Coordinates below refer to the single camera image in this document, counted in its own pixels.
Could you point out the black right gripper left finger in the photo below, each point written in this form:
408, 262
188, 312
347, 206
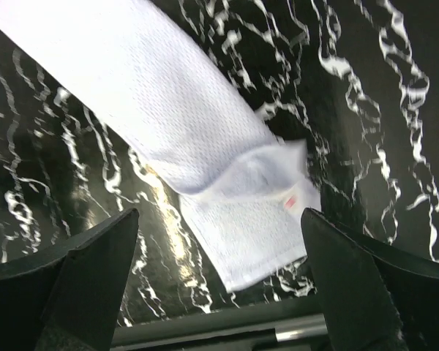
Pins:
68, 295

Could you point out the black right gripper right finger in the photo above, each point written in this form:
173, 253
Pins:
373, 296

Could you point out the white terry towel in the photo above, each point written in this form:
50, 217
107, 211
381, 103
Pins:
241, 190

